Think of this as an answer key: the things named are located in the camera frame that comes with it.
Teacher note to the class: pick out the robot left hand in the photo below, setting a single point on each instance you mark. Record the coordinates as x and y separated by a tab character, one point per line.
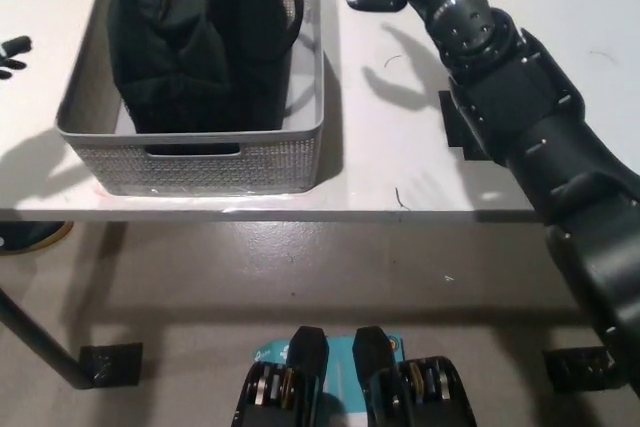
15	49

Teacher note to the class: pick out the black fabric lunch bag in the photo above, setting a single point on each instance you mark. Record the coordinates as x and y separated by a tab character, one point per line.
190	47

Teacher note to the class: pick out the black tape on table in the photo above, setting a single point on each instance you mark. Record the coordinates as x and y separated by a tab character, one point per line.
455	122

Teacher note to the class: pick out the black shoe tan sole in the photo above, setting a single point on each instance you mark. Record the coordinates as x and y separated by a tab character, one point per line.
35	237

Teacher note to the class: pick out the grey perforated plastic basket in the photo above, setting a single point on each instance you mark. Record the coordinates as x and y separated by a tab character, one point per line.
200	172

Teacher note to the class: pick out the grey metal table leg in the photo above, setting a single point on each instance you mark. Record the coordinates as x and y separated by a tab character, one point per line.
45	342

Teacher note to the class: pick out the black floor tape patch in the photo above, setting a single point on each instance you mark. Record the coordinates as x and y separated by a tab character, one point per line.
575	369
112	366

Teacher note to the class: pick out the black teal robot torso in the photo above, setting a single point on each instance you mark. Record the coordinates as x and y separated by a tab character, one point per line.
310	362

